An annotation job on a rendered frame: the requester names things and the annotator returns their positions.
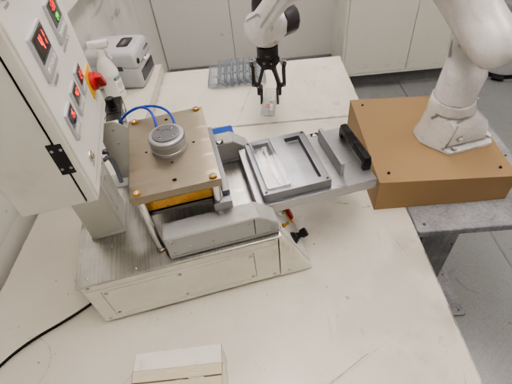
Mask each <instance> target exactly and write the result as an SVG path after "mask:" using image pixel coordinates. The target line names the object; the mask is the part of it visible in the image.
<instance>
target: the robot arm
mask: <svg viewBox="0 0 512 384"><path fill-rule="evenodd" d="M299 1H301V0H251V13H250V14H248V15H247V17H246V19H245V24H244V32H245V36H246V38H247V40H248V41H249V42H250V43H251V44H253V45H255V46H256V47H257V59H254V60H253V59H251V60H250V63H249V65H250V67H251V80H252V87H256V88H257V90H258V95H260V96H261V104H262V103H263V85H261V80H262V77H263V74H264V70H268V69H269V70H272V73H273V74H274V78H275V80H276V83H277V87H276V92H277V104H279V101H280V99H279V95H281V94H282V87H286V59H280V57H279V56H278V43H279V42H280V39H281V38H283V37H285V36H287V35H290V34H293V33H295V32H296V31H297V30H298V29H299V22H300V16H299V11H298V8H297V7H296V6H295V5H294V4H295V3H297V2H299ZM433 2H434V4H435V5H436V6H437V8H438V9H439V11H440V13H441V14H442V15H443V18H444V19H445V21H446V23H447V24H448V26H449V28H450V30H451V34H450V40H449V44H448V47H447V52H446V57H445V61H444V64H443V68H442V70H441V73H440V77H439V78H438V81H437V85H436V87H435V89H434V90H433V91H432V93H431V95H430V98H429V100H428V102H427V107H426V109H425V111H424V113H423V115H422V116H421V118H420V120H419V121H418V122H417V123H416V124H415V126H414V130H413V134H414V135H415V137H416V138H417V139H418V141H419V142H420V143H422V144H424V145H426V146H428V147H430V148H432V149H436V150H438V151H440V152H442V153H444V154H446V155H455V154H457V153H460V152H466V151H469V150H473V149H478V148H481V147H485V146H489V145H491V134H490V133H489V132H488V120H487V118H486V117H485V115H484V114H483V113H482V112H481V111H480V110H479V109H478V108H477V103H478V101H479V97H478V95H479V93H480V91H481V89H482V87H483V85H484V83H485V81H486V79H487V77H488V70H492V69H499V68H501V67H503V66H505V65H507V64H508V63H509V62H511V61H512V14H511V12H510V10H509V8H508V6H507V5H506V3H505V1H504V0H433ZM256 63H257V64H258V65H259V66H260V67H261V72H260V75H259V79H258V82H256V75H255V66H256ZM278 63H280V65H281V66H282V80H283V82H281V81H280V77H279V75H278V72H277V67H276V66H277V64H278Z"/></svg>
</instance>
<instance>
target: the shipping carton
mask: <svg viewBox="0 0 512 384"><path fill-rule="evenodd" d="M131 384H228V370H227V359H226V355H225V353H224V350H223V348H222V345H221V344H211V345H205V346H199V347H187V348H181V349H174V350H163V351H157V352H151V353H144V354H136V356H135V363H134V368H133V374H132V381H131Z"/></svg>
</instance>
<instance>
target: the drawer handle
mask: <svg viewBox="0 0 512 384"><path fill-rule="evenodd" d="M339 136H340V138H343V137H344V138H345V139H346V140H347V142H348V143H349V145H350V147H351V148H352V149H353V150H354V152H355V153H356V155H357V156H358V158H359V159H360V160H361V162H362V165H361V168H362V170H363V171H365V170H368V169H370V167H371V162H372V161H371V159H372V157H371V155H370V154H369V153H368V151H367V150H366V149H365V148H364V146H363V145H362V143H361V142H360V140H359V139H358V138H357V137H356V136H355V134H354V133H353V131H352V130H351V129H350V127H349V126H348V125H347V124H346V123H344V124H341V125H340V129H339Z"/></svg>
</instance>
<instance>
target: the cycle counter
mask: <svg viewBox="0 0 512 384"><path fill-rule="evenodd" d="M34 42H35V44H36V46H37V49H38V50H39V52H40V55H41V56H42V57H43V60H44V61H45V58H46V55H47V52H48V49H49V47H50V45H49V43H48V41H47V39H46V37H45V35H44V33H43V31H42V29H41V27H39V29H38V31H37V34H36V36H35V38H34Z"/></svg>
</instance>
